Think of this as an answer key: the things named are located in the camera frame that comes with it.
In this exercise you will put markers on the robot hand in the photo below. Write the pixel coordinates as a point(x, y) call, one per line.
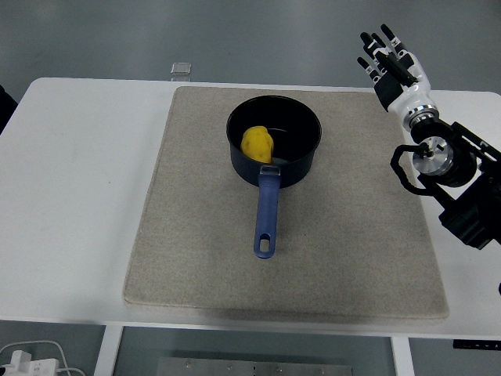
point(409, 96)

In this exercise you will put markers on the yellow potato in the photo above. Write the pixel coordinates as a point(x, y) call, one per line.
point(256, 145)

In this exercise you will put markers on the small clear box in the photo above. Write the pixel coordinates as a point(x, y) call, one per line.
point(181, 68)

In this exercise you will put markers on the beige fabric mat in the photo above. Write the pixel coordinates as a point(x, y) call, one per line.
point(195, 235)

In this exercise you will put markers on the black control panel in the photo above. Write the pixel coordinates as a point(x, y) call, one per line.
point(477, 344)

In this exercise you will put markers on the white table leg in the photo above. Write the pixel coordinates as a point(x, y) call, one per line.
point(107, 352)
point(402, 358)

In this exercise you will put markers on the grey metal plate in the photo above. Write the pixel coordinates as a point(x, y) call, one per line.
point(254, 368)

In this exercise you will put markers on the person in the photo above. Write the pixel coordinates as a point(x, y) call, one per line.
point(4, 109)

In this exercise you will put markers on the white power strip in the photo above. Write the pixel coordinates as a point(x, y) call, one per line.
point(27, 366)

